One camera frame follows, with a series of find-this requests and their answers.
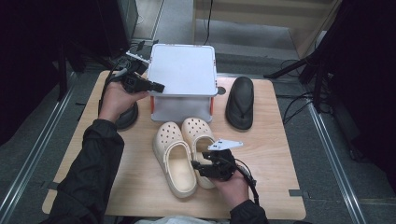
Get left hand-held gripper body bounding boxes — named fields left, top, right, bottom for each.
left=117, top=50, right=151, bottom=94

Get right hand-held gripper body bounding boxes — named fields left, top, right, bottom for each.
left=202, top=138, right=245, bottom=182

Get cream clog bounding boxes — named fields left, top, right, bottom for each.
left=181, top=117, right=218, bottom=189
left=151, top=121, right=198, bottom=199

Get white shoe rack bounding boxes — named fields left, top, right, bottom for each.
left=144, top=43, right=219, bottom=123

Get black flip-flop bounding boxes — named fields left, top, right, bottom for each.
left=115, top=101, right=139, bottom=131
left=224, top=76, right=255, bottom=131

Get person's left hand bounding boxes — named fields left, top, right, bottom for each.
left=98, top=81, right=150, bottom=124

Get person's right hand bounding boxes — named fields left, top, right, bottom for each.
left=211, top=170, right=250, bottom=210

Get dark cabinet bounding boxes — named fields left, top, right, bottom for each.
left=92, top=0, right=139, bottom=60

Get grey tape strip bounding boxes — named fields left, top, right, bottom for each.
left=40, top=181, right=61, bottom=191
left=289, top=189, right=311, bottom=199

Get black curtain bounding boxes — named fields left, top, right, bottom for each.
left=298, top=0, right=396, bottom=195
left=0, top=0, right=104, bottom=147

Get black tripod stand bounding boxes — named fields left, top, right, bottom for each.
left=262, top=46, right=337, bottom=113

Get left hand-held gripper cable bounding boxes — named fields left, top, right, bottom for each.
left=98, top=60, right=132, bottom=108

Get hand-held gripper cable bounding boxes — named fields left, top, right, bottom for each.
left=98, top=60, right=132, bottom=108
left=234, top=158, right=261, bottom=206

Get right hand-held gripper cable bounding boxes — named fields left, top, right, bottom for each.
left=234, top=158, right=261, bottom=206

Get black metal post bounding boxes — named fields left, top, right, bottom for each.
left=56, top=43, right=70, bottom=102

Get black hanging cable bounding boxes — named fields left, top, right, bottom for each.
left=203, top=0, right=215, bottom=46

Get black floor cables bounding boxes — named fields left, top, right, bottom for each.
left=279, top=59, right=316, bottom=125

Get metal floor rail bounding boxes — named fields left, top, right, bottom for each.
left=306, top=102, right=369, bottom=224
left=0, top=73, right=78, bottom=224

